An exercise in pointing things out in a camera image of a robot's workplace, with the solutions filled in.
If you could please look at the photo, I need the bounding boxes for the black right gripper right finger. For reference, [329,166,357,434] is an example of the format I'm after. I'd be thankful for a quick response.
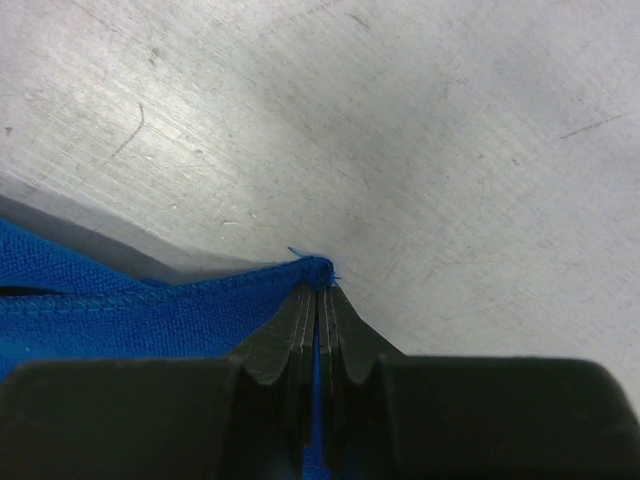
[317,286,402,479]

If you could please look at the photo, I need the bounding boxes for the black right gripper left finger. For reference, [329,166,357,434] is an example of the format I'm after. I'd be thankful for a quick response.
[227,285,316,479]

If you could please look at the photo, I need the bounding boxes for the blue towels pile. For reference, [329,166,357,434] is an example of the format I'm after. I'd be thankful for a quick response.
[1,222,334,479]

